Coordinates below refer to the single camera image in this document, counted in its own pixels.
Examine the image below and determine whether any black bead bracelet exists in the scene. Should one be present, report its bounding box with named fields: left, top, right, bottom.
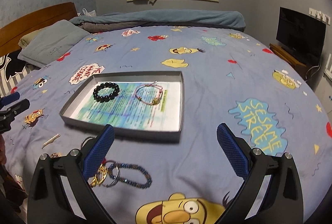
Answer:
left=92, top=81, right=121, bottom=103

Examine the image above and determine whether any grey blue pillow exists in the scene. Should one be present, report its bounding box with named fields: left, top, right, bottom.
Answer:
left=17, top=20, right=89, bottom=68

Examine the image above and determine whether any yellow green pillow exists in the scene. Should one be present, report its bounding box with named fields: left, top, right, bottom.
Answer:
left=18, top=27, right=48, bottom=50

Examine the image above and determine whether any red and gold charm bracelet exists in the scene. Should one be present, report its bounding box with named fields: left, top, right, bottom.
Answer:
left=89, top=158, right=110, bottom=188

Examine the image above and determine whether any striped black white pillow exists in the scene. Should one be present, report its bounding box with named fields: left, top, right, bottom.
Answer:
left=0, top=50, right=34, bottom=97

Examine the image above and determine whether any grey shallow cardboard tray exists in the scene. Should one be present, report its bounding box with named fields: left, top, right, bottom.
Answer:
left=60, top=71, right=185, bottom=143

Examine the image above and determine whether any wooden headboard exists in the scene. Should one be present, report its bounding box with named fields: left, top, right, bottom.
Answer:
left=0, top=2, right=77, bottom=56

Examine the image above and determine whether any wooden TV stand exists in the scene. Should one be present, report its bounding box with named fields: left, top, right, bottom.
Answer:
left=270, top=44, right=311, bottom=80

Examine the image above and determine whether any dark blue beaded bracelet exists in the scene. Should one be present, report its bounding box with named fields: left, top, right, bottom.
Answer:
left=107, top=162, right=153, bottom=190

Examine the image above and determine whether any printed paper sheet in tray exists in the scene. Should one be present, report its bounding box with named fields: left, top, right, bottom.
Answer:
left=70, top=81, right=182, bottom=132

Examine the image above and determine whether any teal folded blanket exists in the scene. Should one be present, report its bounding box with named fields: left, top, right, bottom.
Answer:
left=70, top=9, right=246, bottom=33

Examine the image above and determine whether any white wall socket strip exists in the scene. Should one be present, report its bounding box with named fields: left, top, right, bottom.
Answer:
left=308, top=8, right=331, bottom=25

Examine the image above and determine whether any thin silver ring bangle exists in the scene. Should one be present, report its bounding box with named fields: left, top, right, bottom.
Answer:
left=80, top=136, right=96, bottom=149

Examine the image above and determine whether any blue Sesame Street bedsheet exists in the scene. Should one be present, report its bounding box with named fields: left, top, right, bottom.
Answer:
left=5, top=26, right=331, bottom=223

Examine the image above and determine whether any white plastic bag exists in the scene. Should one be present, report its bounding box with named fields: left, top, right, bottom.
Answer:
left=82, top=8, right=97, bottom=17

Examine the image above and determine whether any black television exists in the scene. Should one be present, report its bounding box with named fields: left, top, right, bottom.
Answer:
left=276, top=7, right=326, bottom=65

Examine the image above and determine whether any pink woven string bracelet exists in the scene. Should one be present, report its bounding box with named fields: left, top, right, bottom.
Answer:
left=134, top=80, right=164, bottom=106

